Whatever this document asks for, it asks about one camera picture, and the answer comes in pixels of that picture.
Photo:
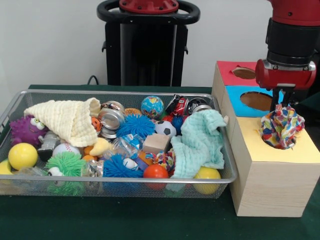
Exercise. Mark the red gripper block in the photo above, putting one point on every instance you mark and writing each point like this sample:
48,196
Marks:
285,76

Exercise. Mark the multicolour confetti cloth toy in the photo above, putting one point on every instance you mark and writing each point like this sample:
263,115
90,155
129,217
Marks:
282,127

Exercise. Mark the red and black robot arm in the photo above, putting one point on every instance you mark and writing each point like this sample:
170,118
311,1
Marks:
295,30

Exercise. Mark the wooden box with three holes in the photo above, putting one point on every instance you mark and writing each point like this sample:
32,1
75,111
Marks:
272,180

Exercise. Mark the shallow clear mesh bin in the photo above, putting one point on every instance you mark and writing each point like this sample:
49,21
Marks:
150,192

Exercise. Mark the mint green cloth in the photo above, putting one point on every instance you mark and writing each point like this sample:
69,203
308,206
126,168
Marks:
200,142

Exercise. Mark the yellow ball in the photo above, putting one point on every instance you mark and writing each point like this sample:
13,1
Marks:
22,156
206,174

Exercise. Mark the small soccer ball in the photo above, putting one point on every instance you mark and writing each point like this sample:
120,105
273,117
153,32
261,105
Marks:
165,129

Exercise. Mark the globe print ball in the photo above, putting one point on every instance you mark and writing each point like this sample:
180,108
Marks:
152,107

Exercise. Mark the orange ball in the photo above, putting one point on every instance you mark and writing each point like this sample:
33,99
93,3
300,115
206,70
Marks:
155,171

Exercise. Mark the blue spiky rubber ball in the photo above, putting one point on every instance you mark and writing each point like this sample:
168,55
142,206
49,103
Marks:
135,126

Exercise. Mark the dark green table cloth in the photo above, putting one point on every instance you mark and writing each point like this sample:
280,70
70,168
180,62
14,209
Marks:
125,220

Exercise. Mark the cream knitted cloth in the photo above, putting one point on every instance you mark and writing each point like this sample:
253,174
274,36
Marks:
65,120

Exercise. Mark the small baseball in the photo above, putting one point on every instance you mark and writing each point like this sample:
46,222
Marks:
66,149

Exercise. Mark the green fuzzy toy with eyes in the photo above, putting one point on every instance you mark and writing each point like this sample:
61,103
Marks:
70,165

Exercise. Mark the purple spiky toy with eyes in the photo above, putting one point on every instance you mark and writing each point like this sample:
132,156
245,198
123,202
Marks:
25,131

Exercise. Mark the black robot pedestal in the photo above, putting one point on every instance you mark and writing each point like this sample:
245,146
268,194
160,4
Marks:
147,50

